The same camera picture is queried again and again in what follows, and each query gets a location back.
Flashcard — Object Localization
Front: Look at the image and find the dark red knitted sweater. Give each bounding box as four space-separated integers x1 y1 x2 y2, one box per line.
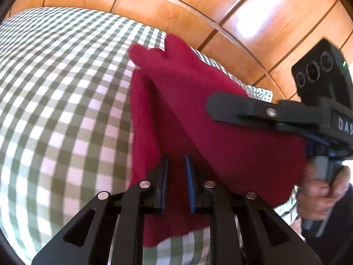
129 35 306 247

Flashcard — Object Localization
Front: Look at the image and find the person's right hand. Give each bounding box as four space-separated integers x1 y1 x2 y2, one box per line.
297 161 351 221

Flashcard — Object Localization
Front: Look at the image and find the green white checkered bed cover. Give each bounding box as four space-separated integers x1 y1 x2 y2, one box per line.
0 7 300 265

